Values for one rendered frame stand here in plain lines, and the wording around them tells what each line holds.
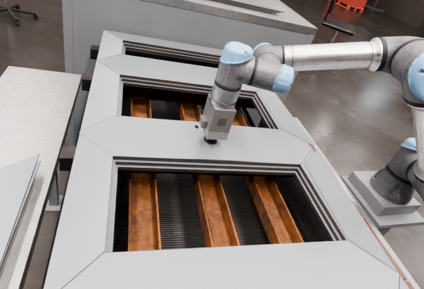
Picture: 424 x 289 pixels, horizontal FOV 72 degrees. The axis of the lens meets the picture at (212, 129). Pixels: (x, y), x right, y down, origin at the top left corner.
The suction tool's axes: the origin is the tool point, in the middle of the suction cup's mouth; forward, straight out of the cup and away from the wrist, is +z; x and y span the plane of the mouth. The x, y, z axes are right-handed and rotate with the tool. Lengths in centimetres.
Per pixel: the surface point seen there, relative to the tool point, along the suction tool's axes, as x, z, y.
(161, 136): -15.1, -1.1, -0.7
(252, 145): 14.0, -1.0, 1.6
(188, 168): -8.0, 1.4, 9.7
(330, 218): 27.1, -0.2, 29.5
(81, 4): -44, -10, -83
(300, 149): 31.6, -0.9, 2.5
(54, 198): -54, 78, -44
